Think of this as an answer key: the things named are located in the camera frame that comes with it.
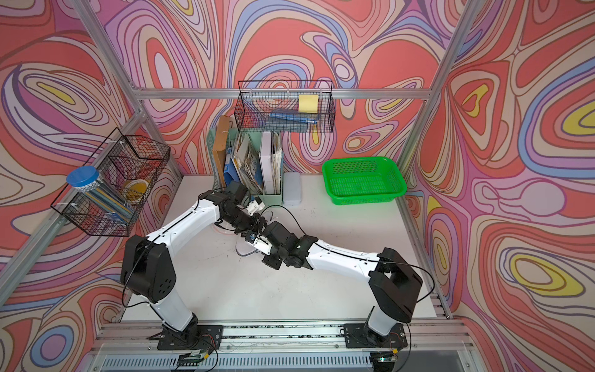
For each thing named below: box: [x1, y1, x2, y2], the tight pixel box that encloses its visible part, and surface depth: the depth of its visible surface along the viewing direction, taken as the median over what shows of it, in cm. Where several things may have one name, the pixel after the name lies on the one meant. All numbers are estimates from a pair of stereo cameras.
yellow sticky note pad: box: [298, 94, 319, 114], surface depth 90 cm
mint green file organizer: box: [206, 128, 285, 206], surface depth 98 cm
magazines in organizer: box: [232, 132, 264, 195], surface depth 100 cm
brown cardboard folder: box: [213, 115, 231, 189], surface depth 93 cm
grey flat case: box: [282, 172, 302, 205], surface depth 116 cm
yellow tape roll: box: [123, 179, 149, 203], surface depth 80 cm
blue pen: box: [268, 113, 318, 124], surface depth 90 cm
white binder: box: [259, 131, 276, 196], surface depth 100 cm
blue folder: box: [223, 158, 241, 187], surface depth 95 cm
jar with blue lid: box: [66, 165, 104, 192], surface depth 60 cm
